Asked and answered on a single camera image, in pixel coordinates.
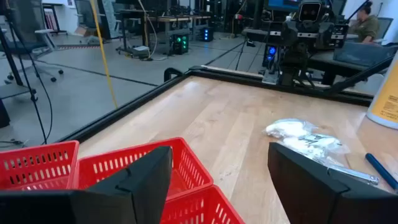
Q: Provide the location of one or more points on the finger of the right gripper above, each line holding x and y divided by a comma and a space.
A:
290, 34
326, 35

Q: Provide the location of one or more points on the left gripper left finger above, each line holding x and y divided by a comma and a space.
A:
93, 205

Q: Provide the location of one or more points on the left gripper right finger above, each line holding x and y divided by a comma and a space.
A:
326, 202

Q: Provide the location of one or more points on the chrome nail clipper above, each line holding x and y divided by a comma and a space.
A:
357, 175

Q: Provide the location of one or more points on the white vanity pack bag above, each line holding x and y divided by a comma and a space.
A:
323, 141
287, 128
301, 152

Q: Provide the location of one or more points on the dark office desk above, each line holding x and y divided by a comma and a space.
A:
326, 62

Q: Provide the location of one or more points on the computer tower blue lights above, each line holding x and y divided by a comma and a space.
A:
271, 53
207, 34

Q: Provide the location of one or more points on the monitor with blue screen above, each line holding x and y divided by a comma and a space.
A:
280, 4

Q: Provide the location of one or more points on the person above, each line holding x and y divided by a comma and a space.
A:
367, 28

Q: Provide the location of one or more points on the clear plastic packets in tray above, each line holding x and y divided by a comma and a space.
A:
37, 161

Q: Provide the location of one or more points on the yellow canister white lid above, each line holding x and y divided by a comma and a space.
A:
387, 102

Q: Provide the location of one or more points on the red plastic mesh basket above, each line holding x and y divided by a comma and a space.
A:
189, 174
202, 208

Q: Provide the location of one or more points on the computer tower green lights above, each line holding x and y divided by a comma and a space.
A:
180, 43

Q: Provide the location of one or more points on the wooden top office desk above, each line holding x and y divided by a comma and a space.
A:
177, 19

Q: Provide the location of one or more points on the black tripod stand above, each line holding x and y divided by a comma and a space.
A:
13, 62

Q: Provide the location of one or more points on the grey office chair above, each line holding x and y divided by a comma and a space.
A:
28, 31

